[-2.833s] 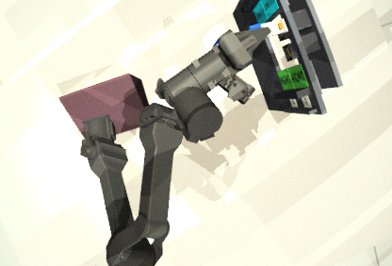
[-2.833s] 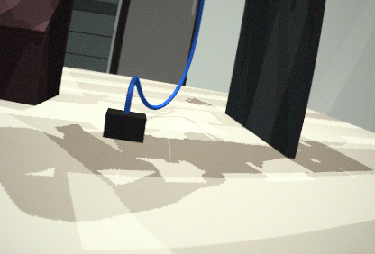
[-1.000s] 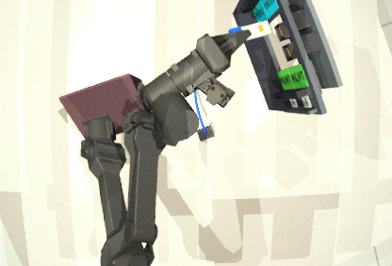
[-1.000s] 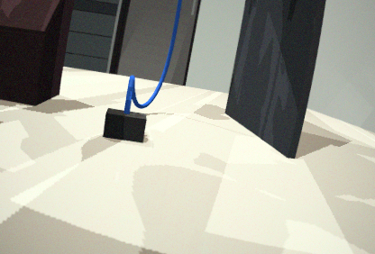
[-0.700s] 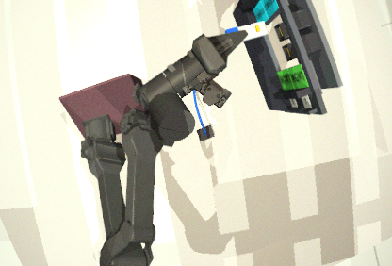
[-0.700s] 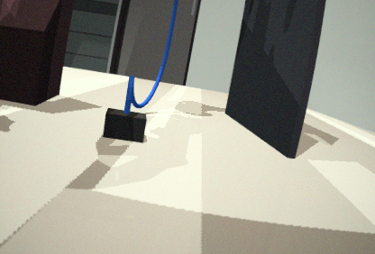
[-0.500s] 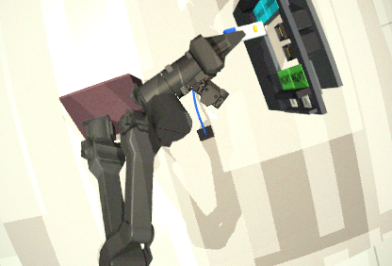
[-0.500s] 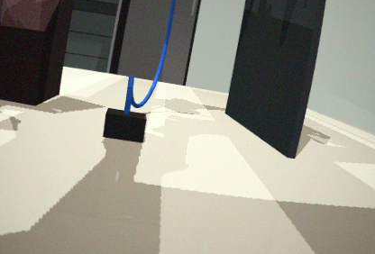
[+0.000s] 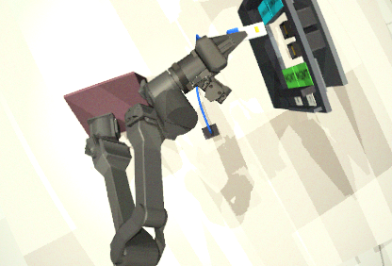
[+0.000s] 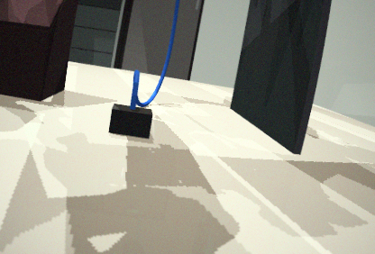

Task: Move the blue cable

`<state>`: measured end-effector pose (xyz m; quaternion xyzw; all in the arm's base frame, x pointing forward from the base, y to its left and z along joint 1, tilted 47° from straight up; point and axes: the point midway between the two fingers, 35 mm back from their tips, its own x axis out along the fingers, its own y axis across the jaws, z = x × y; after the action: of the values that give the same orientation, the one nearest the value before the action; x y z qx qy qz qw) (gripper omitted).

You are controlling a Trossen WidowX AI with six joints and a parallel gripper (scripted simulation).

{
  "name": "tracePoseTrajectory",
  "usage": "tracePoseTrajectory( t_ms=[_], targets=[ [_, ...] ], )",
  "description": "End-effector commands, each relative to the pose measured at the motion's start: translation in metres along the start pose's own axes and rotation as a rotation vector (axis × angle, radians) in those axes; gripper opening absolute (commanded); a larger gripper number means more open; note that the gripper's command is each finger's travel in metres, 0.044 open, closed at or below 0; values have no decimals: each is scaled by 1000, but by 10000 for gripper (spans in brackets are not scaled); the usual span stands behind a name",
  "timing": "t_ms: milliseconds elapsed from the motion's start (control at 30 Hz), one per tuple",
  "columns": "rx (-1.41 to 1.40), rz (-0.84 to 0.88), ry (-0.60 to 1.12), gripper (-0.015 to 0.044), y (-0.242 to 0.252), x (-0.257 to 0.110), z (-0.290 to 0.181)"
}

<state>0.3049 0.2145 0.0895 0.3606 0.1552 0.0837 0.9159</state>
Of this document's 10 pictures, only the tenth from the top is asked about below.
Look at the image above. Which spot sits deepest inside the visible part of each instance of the blue cable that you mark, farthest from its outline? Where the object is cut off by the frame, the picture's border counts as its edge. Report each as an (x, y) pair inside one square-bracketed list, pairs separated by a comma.
[(136, 76)]

